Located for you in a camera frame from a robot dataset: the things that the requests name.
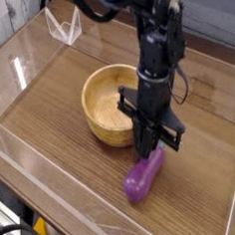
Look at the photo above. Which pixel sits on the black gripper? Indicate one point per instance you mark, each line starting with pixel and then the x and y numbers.
pixel 151 114

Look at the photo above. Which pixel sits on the purple toy eggplant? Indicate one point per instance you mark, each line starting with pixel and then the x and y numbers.
pixel 139 179

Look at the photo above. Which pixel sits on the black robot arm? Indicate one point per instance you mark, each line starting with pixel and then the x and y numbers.
pixel 162 46

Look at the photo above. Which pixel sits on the brown wooden bowl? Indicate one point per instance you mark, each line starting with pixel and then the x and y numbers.
pixel 100 104

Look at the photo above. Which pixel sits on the yellow block under table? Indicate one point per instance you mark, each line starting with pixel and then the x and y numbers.
pixel 40 226

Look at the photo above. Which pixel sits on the clear acrylic tray wall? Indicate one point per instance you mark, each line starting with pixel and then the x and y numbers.
pixel 63 201

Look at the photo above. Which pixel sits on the clear acrylic corner bracket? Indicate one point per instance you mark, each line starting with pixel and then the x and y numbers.
pixel 65 32

